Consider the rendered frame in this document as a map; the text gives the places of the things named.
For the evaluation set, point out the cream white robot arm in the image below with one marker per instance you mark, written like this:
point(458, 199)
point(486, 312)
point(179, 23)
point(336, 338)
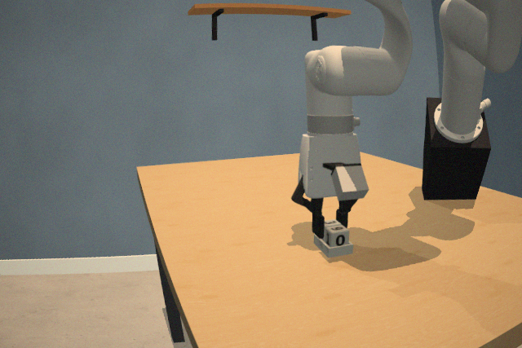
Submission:
point(469, 41)

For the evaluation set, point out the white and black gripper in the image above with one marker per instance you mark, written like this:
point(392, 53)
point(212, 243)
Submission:
point(316, 181)

